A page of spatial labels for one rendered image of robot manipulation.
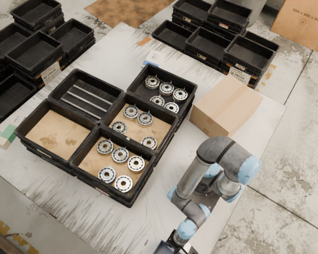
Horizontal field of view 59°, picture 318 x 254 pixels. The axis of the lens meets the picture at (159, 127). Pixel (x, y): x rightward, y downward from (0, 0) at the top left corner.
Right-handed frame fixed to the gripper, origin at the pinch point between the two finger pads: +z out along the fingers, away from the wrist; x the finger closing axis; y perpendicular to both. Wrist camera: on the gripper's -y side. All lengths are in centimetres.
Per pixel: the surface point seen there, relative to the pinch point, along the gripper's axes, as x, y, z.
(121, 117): -44, 75, -14
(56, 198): 17, 75, 8
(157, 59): -105, 89, -18
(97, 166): -8, 64, -9
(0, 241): 51, 107, 69
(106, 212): 5.4, 45.4, 6.1
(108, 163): -14, 60, -10
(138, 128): -43, 61, -14
